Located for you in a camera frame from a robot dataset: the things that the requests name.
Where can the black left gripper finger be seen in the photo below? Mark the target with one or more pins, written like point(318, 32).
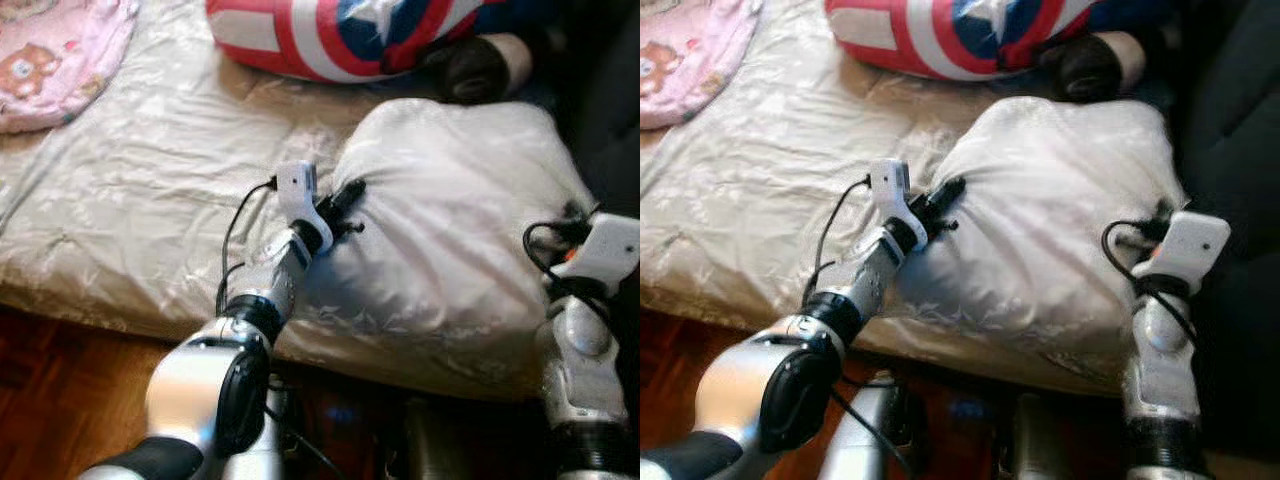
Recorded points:
point(951, 192)
point(352, 228)
point(352, 194)
point(949, 226)

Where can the shiny beige pillow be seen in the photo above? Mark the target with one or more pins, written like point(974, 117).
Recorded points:
point(1050, 250)
point(450, 250)

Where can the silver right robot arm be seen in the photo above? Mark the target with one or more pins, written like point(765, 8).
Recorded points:
point(1160, 370)
point(580, 370)

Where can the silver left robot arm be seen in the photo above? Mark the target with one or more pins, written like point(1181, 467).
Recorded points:
point(740, 380)
point(190, 380)

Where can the dark blue padded sofa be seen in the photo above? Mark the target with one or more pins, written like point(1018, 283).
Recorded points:
point(615, 100)
point(1240, 150)

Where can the bed with beige floral sheet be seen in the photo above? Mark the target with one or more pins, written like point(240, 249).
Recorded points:
point(780, 200)
point(150, 200)

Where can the red white blue bolster pillow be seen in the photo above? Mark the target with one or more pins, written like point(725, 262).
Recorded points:
point(900, 40)
point(290, 40)

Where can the black and beige plush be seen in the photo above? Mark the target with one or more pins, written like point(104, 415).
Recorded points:
point(465, 70)
point(1085, 68)

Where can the pink cartoon print blanket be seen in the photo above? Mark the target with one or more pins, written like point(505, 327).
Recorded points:
point(690, 60)
point(60, 60)

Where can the silver left robot leg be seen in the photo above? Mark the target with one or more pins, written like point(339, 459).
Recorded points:
point(270, 450)
point(865, 440)

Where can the silver robot leg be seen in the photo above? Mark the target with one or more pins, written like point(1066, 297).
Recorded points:
point(1040, 450)
point(270, 450)
point(865, 440)
point(435, 450)

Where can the silver right robot leg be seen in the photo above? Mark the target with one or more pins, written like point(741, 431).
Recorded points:
point(1040, 450)
point(435, 450)

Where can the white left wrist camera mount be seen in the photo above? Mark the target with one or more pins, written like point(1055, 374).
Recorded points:
point(297, 185)
point(890, 183)

